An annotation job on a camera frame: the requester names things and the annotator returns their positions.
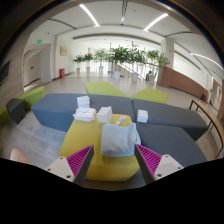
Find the ceiling lights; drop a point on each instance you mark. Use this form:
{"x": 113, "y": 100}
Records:
{"x": 89, "y": 15}

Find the green exit sign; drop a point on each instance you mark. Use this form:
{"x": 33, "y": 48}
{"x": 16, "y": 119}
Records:
{"x": 39, "y": 41}

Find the wooden bench with black frame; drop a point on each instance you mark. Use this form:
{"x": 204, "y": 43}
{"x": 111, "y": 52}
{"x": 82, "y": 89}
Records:
{"x": 213, "y": 120}

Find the dark grey ottoman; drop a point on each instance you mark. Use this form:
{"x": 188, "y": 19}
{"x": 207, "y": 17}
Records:
{"x": 15, "y": 110}

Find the large white box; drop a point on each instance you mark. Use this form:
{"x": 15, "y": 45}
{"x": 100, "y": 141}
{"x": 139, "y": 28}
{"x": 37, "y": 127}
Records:
{"x": 104, "y": 115}

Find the plastic tissue pack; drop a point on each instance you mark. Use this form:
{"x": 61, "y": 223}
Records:
{"x": 84, "y": 114}

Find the red bin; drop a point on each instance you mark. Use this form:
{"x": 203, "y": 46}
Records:
{"x": 62, "y": 73}

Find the row of potted plants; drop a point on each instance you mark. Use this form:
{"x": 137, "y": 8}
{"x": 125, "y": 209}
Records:
{"x": 123, "y": 55}

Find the green bench seat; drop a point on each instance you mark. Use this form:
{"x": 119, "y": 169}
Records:
{"x": 33, "y": 96}

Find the grey sofa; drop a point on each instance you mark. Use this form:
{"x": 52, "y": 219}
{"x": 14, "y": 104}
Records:
{"x": 170, "y": 143}
{"x": 173, "y": 116}

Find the yellow wall picture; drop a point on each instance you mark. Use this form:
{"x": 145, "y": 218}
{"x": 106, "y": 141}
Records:
{"x": 63, "y": 51}

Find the light blue towel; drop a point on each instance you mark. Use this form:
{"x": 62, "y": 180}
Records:
{"x": 118, "y": 140}

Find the dark wall screen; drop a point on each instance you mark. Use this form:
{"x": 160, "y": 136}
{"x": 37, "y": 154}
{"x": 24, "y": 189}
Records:
{"x": 4, "y": 73}

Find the green sofa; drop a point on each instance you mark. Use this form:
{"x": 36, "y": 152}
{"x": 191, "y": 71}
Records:
{"x": 150, "y": 95}
{"x": 103, "y": 89}

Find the stack of white cloths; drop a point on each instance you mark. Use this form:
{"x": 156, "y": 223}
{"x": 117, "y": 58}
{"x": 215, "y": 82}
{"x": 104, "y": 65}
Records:
{"x": 83, "y": 101}

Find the person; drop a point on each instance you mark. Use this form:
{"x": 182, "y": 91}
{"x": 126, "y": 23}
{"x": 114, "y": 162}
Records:
{"x": 148, "y": 76}

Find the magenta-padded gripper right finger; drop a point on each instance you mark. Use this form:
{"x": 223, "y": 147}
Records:
{"x": 168, "y": 166}

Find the small white box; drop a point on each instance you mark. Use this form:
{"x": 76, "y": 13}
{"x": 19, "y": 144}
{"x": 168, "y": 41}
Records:
{"x": 142, "y": 116}

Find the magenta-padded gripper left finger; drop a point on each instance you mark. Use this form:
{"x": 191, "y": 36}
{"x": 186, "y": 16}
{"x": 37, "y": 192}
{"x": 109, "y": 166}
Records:
{"x": 60, "y": 168}

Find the wooden counter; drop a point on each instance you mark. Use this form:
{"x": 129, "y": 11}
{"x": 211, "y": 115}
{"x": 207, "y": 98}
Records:
{"x": 183, "y": 81}

